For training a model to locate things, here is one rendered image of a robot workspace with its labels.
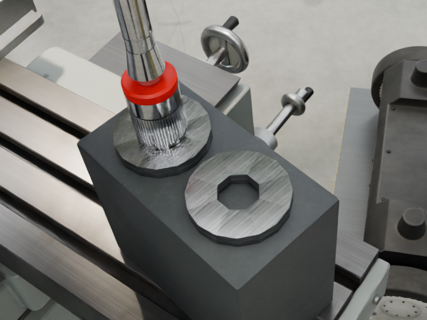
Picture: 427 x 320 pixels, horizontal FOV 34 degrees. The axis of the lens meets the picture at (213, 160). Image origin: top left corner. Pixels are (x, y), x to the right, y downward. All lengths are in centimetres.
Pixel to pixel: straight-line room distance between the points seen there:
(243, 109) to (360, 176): 39
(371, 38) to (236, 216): 190
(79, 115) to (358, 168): 77
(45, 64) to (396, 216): 65
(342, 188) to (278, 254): 96
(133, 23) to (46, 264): 37
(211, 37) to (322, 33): 105
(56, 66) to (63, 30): 144
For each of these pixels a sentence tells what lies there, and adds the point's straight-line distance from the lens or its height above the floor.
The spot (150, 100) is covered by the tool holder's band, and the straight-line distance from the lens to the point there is 56.
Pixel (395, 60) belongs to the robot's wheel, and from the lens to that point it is 151.
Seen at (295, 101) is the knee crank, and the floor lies 56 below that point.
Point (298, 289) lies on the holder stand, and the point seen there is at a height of 106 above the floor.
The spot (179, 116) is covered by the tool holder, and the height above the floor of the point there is 119.
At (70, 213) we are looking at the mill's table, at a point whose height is 96.
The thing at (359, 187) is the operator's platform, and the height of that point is 40.
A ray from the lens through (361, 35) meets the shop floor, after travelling 243.
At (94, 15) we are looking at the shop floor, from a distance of 265.
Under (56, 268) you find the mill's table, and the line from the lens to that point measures 81.
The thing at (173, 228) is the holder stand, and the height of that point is 115.
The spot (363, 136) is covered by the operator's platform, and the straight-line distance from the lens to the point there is 160.
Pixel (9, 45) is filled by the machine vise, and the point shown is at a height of 97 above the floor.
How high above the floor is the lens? 163
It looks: 51 degrees down
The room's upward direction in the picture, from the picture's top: 10 degrees counter-clockwise
